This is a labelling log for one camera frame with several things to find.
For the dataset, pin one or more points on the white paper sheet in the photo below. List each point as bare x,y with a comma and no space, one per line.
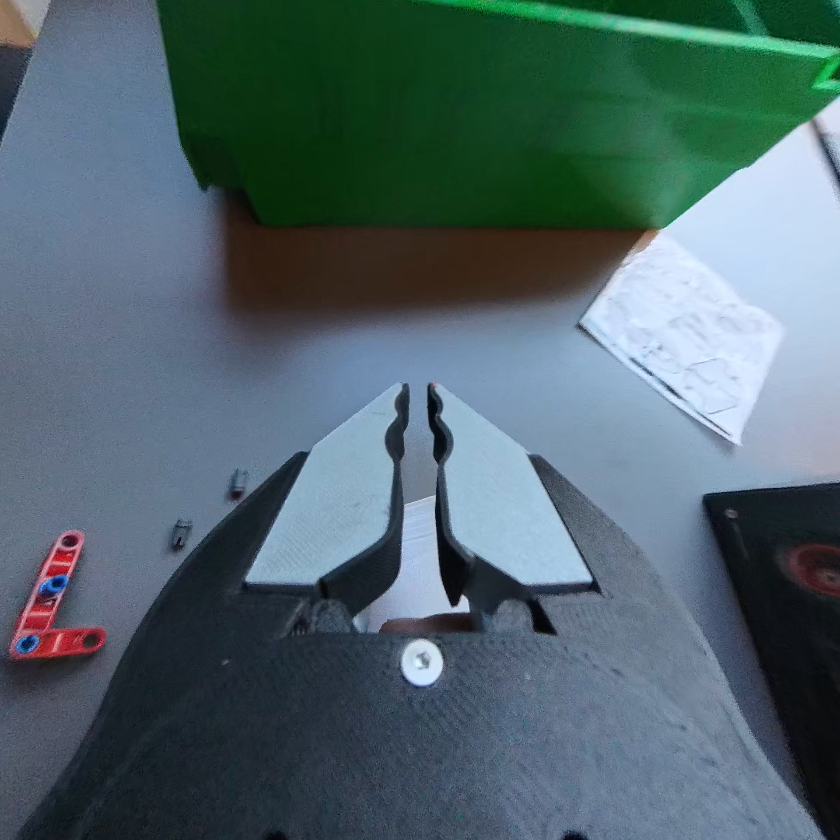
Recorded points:
418,551

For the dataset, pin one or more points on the small black lego pin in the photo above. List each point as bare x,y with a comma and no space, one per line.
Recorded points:
239,483
182,533

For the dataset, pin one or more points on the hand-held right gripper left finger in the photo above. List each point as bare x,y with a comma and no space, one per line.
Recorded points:
328,512

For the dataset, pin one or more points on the white sticker sheet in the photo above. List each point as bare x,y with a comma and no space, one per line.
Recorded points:
689,334

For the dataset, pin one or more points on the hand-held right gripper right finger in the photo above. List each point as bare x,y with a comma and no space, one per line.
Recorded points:
512,512

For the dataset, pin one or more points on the black lego instruction booklet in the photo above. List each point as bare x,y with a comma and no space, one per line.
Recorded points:
787,656

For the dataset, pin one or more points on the green plastic bin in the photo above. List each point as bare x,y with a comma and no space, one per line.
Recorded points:
426,118

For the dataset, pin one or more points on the red L-shaped lego beam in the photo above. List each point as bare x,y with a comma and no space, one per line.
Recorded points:
62,558

